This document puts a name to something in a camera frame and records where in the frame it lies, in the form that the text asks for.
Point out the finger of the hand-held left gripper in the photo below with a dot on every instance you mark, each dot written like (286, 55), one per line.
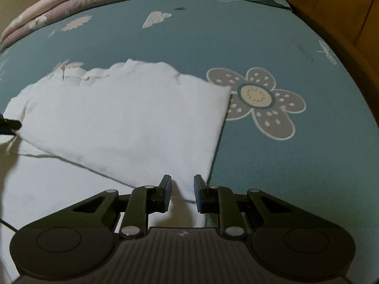
(10, 124)

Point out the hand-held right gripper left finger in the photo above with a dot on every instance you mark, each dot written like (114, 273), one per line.
(166, 189)

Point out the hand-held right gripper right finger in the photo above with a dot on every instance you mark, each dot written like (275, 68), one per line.
(197, 193)

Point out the white printed t-shirt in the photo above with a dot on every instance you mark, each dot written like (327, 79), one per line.
(118, 118)

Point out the bed with teal floral sheet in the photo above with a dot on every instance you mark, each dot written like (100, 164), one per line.
(266, 168)

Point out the purple floral quilt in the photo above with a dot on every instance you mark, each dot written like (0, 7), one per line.
(88, 1)

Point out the wooden headboard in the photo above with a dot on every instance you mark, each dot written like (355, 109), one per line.
(340, 11)

